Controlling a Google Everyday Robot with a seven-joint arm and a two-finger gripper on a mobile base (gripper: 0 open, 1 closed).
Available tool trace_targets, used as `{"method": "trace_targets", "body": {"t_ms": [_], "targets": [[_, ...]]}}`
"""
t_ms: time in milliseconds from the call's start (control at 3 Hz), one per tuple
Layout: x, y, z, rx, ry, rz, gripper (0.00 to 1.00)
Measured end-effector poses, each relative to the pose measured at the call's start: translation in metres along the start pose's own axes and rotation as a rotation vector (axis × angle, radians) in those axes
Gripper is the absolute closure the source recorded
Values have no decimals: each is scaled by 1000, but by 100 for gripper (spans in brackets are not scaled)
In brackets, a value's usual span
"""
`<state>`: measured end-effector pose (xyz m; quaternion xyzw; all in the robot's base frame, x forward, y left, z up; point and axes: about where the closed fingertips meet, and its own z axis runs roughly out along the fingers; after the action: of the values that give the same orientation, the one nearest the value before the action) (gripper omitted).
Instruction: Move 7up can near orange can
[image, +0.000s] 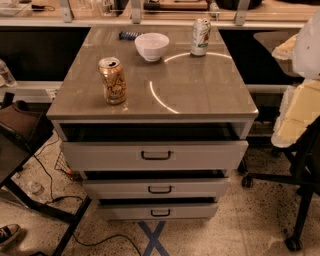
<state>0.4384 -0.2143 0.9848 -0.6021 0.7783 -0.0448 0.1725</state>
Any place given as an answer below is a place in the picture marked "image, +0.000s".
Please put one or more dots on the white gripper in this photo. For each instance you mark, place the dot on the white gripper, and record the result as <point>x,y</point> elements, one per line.
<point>308,50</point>

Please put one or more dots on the green white 7up can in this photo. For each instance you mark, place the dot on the green white 7up can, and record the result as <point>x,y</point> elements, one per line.
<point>200,36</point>

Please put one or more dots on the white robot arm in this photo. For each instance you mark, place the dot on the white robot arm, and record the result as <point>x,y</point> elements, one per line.
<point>306,52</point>

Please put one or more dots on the orange gold soda can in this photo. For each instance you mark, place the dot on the orange gold soda can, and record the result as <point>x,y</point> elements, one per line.
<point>113,78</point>

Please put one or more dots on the black office chair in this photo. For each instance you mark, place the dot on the black office chair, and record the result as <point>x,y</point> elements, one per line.
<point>304,156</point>

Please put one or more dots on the middle grey drawer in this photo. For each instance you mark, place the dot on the middle grey drawer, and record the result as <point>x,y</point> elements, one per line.
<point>156,188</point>

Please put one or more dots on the grey drawer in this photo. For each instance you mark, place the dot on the grey drawer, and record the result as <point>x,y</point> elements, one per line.
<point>140,156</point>
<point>156,188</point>
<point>158,211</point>

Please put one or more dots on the grey drawer cabinet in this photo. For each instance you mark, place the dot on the grey drawer cabinet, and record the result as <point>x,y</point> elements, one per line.
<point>180,98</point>

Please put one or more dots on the top grey drawer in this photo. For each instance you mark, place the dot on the top grey drawer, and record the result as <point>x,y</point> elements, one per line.
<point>140,156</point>

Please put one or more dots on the bottom grey drawer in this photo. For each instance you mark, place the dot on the bottom grey drawer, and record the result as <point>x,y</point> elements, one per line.
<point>158,211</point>

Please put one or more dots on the white ceramic bowl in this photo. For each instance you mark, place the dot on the white ceramic bowl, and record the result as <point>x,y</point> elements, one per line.
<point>152,46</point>

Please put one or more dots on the blue snack wrapper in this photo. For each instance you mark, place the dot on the blue snack wrapper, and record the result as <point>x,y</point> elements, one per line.
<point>131,36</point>

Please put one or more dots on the clear plastic bottle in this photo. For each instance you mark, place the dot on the clear plastic bottle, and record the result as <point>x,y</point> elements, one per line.
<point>35,188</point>

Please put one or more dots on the brown bag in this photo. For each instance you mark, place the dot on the brown bag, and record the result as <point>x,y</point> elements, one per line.
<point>26,129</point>

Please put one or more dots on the black canvas sneaker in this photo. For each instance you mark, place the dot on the black canvas sneaker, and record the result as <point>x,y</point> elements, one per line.
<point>8,233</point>

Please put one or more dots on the wire mesh basket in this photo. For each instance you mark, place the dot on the wire mesh basket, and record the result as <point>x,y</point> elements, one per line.
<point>62,166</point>

